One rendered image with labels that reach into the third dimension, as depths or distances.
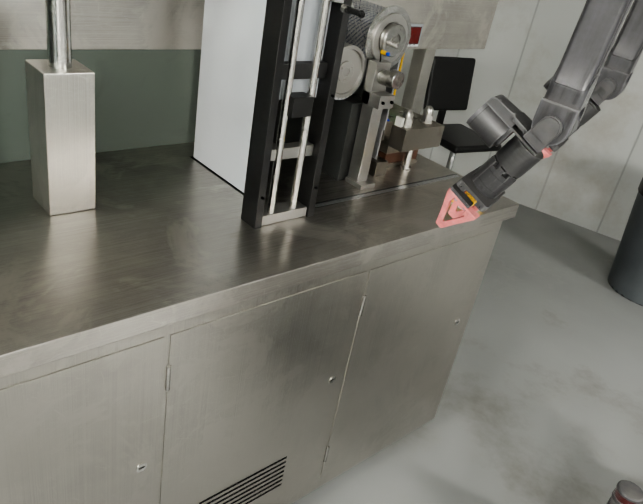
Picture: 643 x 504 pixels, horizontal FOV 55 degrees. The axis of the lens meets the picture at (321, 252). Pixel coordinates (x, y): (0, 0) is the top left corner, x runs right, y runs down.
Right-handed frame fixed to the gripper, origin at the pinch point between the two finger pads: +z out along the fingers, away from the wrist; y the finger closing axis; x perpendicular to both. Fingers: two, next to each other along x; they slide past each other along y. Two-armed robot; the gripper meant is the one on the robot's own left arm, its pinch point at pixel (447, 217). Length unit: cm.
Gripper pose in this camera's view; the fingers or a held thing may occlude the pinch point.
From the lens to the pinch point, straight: 113.8
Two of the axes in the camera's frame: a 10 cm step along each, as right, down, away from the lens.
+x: 6.4, 7.6, -1.2
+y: -5.3, 3.3, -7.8
